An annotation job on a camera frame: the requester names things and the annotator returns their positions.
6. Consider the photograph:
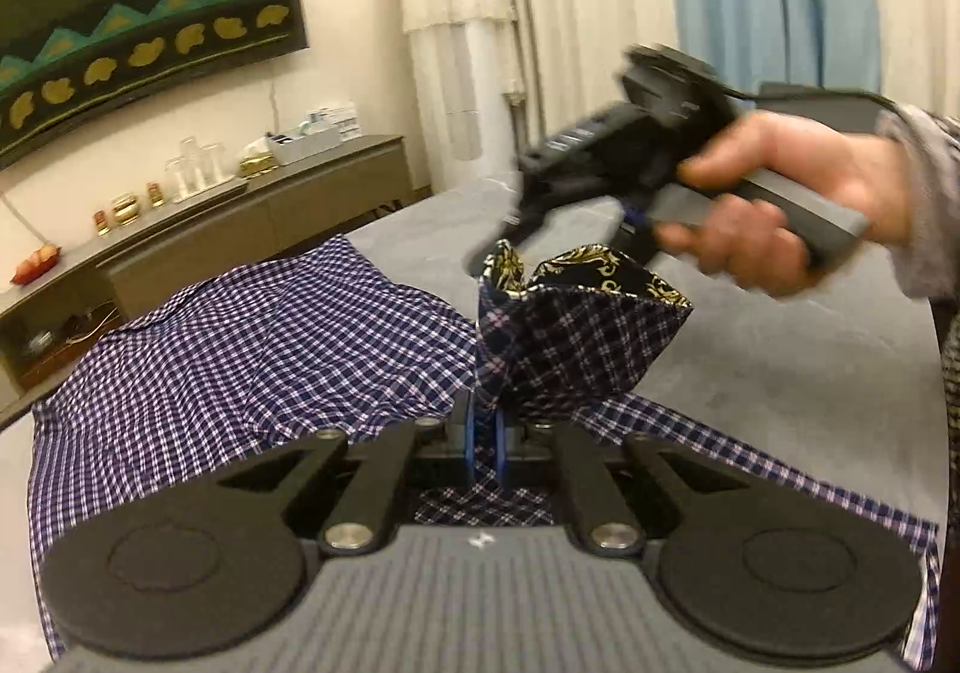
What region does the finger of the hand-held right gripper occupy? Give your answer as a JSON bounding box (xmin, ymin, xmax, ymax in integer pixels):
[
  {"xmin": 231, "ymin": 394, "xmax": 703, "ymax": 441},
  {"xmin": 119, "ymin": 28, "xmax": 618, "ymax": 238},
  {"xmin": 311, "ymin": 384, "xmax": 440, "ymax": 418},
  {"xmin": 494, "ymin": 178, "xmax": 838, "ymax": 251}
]
[
  {"xmin": 465, "ymin": 193, "xmax": 571, "ymax": 275},
  {"xmin": 621, "ymin": 209, "xmax": 662, "ymax": 271}
]

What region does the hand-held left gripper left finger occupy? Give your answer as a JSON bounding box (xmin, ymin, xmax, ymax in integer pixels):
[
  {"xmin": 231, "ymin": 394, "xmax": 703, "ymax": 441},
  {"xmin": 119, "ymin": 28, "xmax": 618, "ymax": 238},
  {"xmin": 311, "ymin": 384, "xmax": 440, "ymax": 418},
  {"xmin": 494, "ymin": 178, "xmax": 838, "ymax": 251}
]
[{"xmin": 217, "ymin": 394, "xmax": 481, "ymax": 558}]

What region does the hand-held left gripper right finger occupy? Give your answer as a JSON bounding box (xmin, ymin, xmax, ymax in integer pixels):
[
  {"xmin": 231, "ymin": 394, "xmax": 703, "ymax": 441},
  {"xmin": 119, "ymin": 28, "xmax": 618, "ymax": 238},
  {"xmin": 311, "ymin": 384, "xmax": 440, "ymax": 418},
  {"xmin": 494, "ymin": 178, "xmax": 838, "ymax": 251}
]
[{"xmin": 491, "ymin": 410, "xmax": 743, "ymax": 558}]

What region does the blue plaid shirt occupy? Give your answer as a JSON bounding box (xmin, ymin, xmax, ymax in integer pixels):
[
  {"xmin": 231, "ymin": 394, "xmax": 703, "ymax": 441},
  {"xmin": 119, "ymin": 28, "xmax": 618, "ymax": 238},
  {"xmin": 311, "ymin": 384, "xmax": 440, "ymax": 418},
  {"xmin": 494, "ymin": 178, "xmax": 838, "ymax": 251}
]
[{"xmin": 26, "ymin": 234, "xmax": 942, "ymax": 666}]

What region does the person's right forearm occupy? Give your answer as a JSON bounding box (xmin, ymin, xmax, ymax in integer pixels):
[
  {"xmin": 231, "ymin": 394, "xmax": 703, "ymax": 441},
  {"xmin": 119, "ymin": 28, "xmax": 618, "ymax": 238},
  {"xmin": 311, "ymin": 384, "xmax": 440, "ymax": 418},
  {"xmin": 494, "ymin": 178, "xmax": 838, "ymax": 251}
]
[{"xmin": 874, "ymin": 103, "xmax": 960, "ymax": 303}]

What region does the person's right hand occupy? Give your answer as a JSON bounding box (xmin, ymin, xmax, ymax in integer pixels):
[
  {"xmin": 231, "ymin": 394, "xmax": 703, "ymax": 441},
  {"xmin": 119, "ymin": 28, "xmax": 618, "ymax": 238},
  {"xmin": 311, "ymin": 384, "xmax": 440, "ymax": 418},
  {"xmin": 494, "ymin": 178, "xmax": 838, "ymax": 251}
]
[{"xmin": 652, "ymin": 112, "xmax": 914, "ymax": 301}]

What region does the lace-covered standing air conditioner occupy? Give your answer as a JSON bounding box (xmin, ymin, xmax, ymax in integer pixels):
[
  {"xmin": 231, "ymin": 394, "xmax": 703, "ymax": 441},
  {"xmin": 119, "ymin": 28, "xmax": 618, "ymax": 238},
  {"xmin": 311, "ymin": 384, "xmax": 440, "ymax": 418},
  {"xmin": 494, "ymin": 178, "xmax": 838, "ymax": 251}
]
[{"xmin": 390, "ymin": 0, "xmax": 526, "ymax": 194}]

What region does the long grey media cabinet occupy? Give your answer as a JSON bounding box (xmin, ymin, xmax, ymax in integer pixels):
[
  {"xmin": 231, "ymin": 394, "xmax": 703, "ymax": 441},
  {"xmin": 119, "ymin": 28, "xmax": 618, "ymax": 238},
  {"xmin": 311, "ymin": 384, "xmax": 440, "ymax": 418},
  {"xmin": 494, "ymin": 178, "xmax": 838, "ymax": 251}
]
[{"xmin": 0, "ymin": 133, "xmax": 413, "ymax": 411}]

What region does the white organizer box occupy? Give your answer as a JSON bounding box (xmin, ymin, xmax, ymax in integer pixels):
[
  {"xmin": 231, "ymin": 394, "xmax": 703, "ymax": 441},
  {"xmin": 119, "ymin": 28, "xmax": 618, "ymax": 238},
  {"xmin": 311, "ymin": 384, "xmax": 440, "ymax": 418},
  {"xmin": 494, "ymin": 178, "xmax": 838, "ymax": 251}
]
[{"xmin": 264, "ymin": 103, "xmax": 362, "ymax": 166}]

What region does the cluster of clear glasses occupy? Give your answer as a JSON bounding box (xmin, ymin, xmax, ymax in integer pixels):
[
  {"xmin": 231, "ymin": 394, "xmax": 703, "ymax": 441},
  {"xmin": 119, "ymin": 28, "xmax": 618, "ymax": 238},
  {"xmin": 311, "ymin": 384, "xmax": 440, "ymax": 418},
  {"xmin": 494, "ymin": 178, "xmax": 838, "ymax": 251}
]
[{"xmin": 163, "ymin": 134, "xmax": 230, "ymax": 203}]

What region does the person's patterned top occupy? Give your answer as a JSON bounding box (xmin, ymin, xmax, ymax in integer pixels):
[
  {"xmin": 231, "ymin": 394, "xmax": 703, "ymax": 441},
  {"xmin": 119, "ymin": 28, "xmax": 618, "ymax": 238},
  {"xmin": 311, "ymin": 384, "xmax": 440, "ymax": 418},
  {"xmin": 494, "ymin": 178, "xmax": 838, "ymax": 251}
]
[{"xmin": 930, "ymin": 298, "xmax": 960, "ymax": 479}]

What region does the red plate of fruit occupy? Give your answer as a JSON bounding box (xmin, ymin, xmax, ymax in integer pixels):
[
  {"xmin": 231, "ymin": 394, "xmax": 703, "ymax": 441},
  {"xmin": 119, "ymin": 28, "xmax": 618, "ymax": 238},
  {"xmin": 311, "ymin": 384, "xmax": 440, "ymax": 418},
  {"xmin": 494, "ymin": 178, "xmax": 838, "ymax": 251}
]
[{"xmin": 9, "ymin": 242, "xmax": 65, "ymax": 286}]

